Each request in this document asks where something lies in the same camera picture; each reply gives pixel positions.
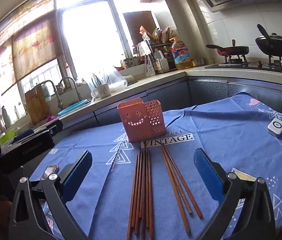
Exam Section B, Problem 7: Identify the gas stove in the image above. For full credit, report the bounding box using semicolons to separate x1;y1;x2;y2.
204;54;282;74

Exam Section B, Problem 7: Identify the kitchen counter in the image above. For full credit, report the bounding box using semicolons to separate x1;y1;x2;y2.
0;64;282;142

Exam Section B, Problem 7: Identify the blue basin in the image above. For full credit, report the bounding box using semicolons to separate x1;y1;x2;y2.
57;99;92;117

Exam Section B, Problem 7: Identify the wooden cutting board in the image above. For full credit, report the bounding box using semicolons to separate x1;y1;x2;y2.
24;84;52;126

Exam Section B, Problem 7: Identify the patterned window blind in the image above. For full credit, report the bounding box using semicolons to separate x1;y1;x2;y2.
0;0;65;92

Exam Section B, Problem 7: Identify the brown cardboard panel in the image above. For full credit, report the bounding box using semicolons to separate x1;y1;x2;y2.
122;10;158;57

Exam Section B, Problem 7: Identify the white mug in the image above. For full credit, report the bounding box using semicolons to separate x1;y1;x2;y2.
91;84;110;99

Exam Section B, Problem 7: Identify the cooking oil bottle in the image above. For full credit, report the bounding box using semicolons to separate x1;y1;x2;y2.
170;38;192;71

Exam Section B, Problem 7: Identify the brown striped chopstick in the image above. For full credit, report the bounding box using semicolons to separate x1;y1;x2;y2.
166;145;203;218
163;144;193;215
161;144;191;235

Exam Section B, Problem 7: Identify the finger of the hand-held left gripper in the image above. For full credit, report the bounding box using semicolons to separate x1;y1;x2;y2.
13;119;64;143

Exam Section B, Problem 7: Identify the blue printed tablecloth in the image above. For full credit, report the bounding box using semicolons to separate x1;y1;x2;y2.
28;91;282;240

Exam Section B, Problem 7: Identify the white plastic jug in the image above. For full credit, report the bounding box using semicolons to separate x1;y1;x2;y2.
153;50;166;74

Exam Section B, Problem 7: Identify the rack of snack packets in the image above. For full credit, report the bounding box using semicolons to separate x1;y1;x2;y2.
137;25;181;70

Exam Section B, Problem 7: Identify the green container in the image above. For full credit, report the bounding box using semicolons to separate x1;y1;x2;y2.
0;129;16;145

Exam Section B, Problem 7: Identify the white square device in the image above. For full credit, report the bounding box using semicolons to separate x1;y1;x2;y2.
267;118;282;138

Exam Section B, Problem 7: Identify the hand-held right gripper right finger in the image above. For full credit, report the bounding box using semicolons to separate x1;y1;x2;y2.
193;148;277;240

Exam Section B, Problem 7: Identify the pink utensil holder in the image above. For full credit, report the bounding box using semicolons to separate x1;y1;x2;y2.
117;98;167;143

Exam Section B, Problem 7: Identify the red frying pan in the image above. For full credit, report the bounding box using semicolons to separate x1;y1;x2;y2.
205;39;250;57

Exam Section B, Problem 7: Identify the bundle of reddish wooden chopsticks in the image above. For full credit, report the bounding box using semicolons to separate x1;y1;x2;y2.
127;147;154;240

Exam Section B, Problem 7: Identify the white plastic bag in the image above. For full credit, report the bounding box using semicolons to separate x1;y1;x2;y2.
88;69;128;93

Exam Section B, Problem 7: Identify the black wok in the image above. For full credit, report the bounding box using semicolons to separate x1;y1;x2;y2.
255;24;282;57

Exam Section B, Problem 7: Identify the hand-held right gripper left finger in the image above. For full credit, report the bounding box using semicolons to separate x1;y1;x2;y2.
8;150;93;240

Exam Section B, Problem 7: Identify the metal faucet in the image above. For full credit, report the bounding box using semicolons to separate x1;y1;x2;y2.
35;80;64;109
57;76;82;101

